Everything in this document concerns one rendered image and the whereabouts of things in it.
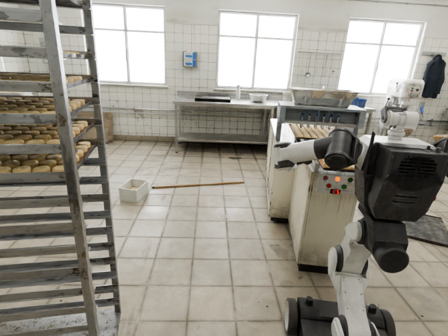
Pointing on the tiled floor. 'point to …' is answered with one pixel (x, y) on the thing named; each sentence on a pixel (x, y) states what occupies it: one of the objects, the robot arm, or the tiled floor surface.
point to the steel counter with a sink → (186, 99)
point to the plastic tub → (133, 191)
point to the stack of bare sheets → (428, 231)
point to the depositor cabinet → (278, 179)
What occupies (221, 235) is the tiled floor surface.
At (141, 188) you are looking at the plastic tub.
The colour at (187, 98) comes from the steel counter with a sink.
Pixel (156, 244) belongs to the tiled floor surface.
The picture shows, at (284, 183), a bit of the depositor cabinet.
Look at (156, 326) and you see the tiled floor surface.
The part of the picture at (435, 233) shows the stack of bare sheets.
